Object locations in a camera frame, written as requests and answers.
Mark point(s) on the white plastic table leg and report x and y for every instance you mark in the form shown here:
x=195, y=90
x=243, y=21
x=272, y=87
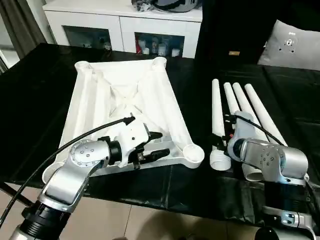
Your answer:
x=218, y=110
x=260, y=107
x=231, y=100
x=243, y=105

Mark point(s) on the white plastic table top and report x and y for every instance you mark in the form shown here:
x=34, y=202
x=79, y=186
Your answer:
x=100, y=112

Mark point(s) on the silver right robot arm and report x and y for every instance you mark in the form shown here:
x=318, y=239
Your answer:
x=275, y=160

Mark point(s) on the black cabinet with gold label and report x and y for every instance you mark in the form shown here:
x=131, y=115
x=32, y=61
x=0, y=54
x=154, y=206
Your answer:
x=225, y=30

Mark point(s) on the grey pillow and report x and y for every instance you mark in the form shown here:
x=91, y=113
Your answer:
x=295, y=45

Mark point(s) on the black mat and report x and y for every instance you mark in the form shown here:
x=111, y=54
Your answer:
x=37, y=100

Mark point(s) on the white sideboard with glass doors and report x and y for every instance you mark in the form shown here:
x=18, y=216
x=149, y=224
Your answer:
x=100, y=20

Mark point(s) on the crumpled patterned bag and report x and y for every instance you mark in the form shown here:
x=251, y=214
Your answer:
x=141, y=5

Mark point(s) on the black metal table leg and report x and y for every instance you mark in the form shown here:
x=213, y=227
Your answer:
x=15, y=196

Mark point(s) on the grey curtain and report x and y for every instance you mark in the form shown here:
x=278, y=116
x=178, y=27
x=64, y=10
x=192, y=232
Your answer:
x=22, y=25

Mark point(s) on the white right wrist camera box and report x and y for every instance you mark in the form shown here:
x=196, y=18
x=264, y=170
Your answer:
x=243, y=127

